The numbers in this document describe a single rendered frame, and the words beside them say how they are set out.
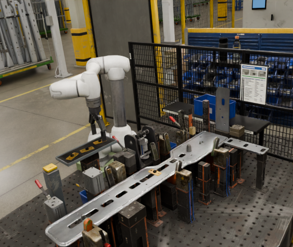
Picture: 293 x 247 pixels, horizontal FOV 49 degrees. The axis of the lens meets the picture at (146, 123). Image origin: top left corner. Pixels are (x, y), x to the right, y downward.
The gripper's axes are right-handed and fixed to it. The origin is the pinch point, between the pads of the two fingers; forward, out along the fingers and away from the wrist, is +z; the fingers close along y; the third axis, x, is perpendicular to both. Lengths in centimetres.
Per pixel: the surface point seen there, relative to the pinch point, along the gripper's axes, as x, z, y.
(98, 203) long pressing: -22.2, 20.1, 36.3
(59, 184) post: -33.5, 15.0, 11.5
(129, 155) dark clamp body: 11.8, 12.3, 14.7
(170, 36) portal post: 323, 9, -331
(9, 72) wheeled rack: 88, 93, -717
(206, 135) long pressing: 77, 20, 16
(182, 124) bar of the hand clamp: 60, 8, 10
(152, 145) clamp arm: 28.8, 11.2, 16.7
